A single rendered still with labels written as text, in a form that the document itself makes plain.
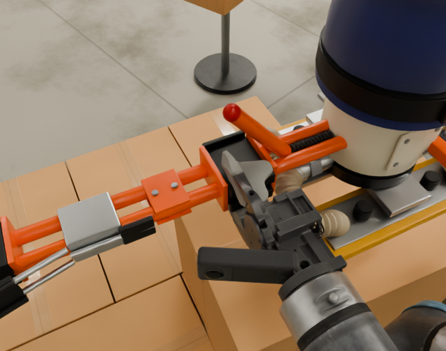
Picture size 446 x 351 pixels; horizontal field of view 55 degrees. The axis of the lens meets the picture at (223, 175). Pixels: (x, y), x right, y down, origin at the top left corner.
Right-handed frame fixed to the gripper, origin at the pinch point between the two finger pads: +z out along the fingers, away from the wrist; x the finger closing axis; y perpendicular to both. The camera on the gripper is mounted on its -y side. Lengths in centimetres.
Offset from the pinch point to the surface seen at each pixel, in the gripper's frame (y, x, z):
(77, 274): -32, -70, 35
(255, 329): 0.4, -29.7, -13.0
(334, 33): 16.8, 16.9, 2.8
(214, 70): 71, -121, 168
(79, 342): -36, -70, 15
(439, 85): 23.9, 15.1, -9.3
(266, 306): 4.2, -29.7, -10.2
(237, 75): 82, -121, 158
